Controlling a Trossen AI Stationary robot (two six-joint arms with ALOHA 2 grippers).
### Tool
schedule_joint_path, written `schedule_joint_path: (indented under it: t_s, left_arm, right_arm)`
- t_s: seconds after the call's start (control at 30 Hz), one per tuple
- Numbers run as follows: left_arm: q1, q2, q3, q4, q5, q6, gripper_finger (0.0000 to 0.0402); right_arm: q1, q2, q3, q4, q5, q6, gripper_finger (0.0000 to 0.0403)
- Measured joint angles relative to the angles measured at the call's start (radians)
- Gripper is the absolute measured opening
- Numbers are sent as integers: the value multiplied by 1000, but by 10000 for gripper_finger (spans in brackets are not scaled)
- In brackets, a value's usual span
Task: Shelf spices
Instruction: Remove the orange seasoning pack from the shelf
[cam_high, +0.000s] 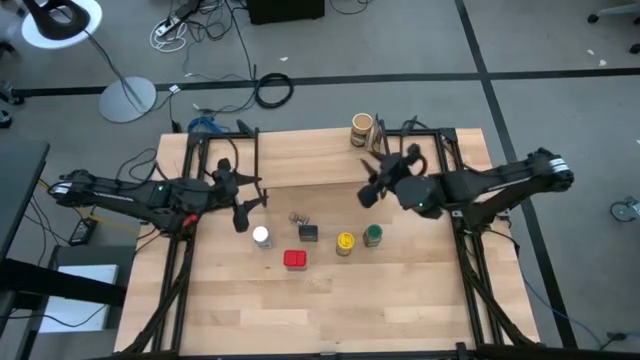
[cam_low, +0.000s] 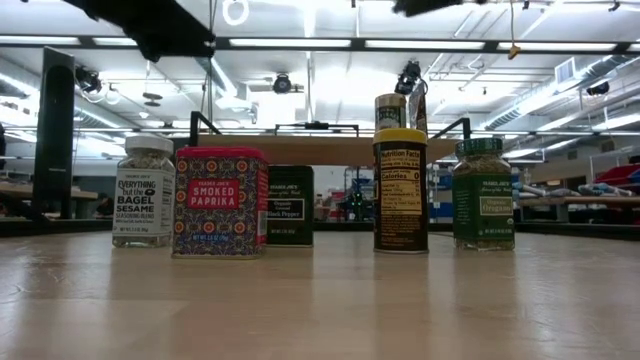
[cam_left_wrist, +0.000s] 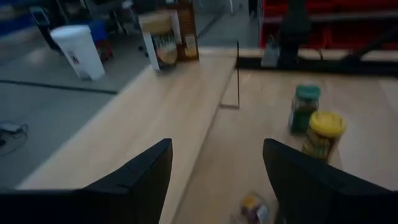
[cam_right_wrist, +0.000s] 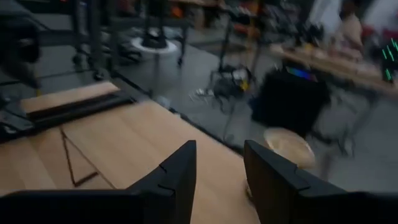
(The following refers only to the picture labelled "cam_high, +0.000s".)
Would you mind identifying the black desk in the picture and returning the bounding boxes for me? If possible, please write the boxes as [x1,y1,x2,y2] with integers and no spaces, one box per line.
[0,140,51,261]

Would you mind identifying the black stand on white disc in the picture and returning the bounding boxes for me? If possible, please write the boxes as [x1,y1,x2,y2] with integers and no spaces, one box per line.
[20,0,104,50]

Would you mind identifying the yellow cable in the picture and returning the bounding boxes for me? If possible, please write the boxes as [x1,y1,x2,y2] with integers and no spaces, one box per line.
[38,178,139,235]

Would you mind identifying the black box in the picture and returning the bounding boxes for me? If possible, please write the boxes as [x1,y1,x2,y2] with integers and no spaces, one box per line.
[246,0,326,25]

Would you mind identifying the white coiled cable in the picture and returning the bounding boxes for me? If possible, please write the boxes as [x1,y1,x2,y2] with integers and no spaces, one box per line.
[149,22,189,54]

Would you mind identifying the white power strip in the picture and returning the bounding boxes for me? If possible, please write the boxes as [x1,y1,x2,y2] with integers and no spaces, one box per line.
[154,15,182,37]

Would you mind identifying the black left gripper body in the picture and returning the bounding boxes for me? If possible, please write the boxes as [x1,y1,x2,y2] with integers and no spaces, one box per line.
[210,157,251,234]

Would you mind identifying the black power adapter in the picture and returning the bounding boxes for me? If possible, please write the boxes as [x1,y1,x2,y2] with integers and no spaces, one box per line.
[68,217,99,247]

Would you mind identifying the yellow-lid spice jar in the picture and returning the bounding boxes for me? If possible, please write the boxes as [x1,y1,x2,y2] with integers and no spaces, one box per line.
[335,231,356,258]

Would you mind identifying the grey caster wheel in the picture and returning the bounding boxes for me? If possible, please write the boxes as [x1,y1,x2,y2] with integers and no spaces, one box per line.
[609,196,640,224]

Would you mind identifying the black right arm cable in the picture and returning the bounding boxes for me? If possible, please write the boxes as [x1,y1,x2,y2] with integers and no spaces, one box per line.
[397,115,430,177]

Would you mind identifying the blue cable bundle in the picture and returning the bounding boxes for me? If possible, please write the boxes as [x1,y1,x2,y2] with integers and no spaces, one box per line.
[187,115,219,134]

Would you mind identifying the coiled black cable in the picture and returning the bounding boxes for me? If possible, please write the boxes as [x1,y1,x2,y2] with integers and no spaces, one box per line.
[253,72,295,110]

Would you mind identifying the black beam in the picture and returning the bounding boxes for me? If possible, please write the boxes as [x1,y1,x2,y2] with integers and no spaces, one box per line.
[0,258,127,307]

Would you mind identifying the white-lid spice jar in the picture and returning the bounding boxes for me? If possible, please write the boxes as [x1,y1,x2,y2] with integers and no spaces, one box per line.
[251,225,274,250]

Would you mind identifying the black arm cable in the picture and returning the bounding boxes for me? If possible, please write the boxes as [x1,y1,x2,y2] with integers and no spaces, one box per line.
[222,133,242,166]
[397,115,430,177]

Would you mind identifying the brown-lid furikake jar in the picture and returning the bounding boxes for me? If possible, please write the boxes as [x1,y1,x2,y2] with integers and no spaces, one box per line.
[349,112,375,149]

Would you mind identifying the black aluminium table frame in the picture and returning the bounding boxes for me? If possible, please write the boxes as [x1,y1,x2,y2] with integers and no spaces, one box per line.
[119,117,541,360]

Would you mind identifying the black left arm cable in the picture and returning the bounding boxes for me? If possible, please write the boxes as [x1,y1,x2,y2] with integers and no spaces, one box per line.
[222,133,242,166]

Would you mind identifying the thin blue cable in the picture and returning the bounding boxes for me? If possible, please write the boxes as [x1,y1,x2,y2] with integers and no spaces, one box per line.
[519,274,606,349]

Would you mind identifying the red-lid spice container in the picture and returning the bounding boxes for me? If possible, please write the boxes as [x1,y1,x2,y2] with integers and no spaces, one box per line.
[282,249,309,272]

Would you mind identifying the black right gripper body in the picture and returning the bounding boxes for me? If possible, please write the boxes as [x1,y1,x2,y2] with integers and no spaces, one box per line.
[357,143,427,210]

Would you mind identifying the green-lid oregano jar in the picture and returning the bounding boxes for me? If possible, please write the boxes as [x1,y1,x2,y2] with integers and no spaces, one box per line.
[362,223,385,248]

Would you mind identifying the grey round floor stand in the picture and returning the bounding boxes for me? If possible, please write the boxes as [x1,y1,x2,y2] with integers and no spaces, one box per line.
[82,27,158,124]

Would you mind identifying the grey cabinet with white panel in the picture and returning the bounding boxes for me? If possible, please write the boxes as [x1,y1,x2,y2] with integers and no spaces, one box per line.
[38,243,137,335]

